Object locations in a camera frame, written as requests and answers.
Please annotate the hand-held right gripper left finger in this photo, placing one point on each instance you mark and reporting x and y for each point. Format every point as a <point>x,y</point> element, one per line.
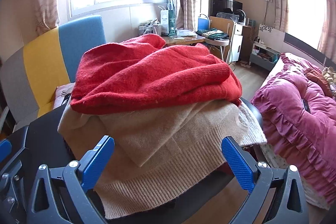
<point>97,163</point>

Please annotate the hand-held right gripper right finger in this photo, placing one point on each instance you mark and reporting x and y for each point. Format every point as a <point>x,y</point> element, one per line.
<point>237,163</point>

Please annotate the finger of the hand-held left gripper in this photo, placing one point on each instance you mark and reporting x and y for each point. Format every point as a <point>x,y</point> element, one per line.
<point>5,148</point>

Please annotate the red knit sweater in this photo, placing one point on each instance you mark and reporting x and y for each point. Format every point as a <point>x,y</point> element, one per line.
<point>147,77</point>

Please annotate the floral bed sheet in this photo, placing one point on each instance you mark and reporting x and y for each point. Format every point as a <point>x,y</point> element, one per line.
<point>288,174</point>

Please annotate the cream ribbed knit sweater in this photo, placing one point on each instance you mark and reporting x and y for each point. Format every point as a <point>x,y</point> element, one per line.
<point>147,187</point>

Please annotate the beige knit sweater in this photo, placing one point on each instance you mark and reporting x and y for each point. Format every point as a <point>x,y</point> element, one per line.
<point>157,134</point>

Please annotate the pink printed cushion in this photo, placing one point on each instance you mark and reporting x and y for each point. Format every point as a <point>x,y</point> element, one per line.
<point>63,95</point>

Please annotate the pink ruffled quilt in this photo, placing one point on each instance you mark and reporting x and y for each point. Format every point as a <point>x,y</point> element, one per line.
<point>288,98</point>

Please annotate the black phone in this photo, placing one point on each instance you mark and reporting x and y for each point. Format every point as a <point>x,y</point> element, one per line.
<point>306,106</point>

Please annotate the grey yellow blue sofa chair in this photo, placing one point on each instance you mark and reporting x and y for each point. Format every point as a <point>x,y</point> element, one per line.
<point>39,56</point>

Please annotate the grey bedside shelf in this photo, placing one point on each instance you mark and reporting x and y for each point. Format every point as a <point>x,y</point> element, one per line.
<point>262,58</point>

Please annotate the brown pillow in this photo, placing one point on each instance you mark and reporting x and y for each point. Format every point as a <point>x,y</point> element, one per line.
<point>319,79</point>

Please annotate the white cabinet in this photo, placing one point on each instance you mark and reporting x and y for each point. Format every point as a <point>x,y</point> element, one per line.
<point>236,41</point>

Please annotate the round white stool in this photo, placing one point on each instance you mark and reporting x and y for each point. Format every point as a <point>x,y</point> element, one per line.
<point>219,43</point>

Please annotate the green folded cloth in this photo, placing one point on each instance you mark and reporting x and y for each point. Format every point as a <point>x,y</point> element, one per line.
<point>212,33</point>

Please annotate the white leaf print board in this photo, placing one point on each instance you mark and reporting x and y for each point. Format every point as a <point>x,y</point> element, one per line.
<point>271,35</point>

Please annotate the papers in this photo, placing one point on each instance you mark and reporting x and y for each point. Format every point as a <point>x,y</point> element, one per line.
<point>186,33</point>

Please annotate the light wooden panel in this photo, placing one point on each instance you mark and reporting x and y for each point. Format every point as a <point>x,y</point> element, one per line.
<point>220,23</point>

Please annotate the heap of small desk items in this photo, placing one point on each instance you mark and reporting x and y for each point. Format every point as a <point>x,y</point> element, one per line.
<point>148,28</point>

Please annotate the white green paper bag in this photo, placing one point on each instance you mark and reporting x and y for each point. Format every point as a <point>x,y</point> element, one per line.
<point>168,22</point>

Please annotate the black monitor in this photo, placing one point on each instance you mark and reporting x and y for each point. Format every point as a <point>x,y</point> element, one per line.
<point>218,6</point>

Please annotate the narrow window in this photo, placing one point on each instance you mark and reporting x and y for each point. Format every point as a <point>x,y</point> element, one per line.
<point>304,3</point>

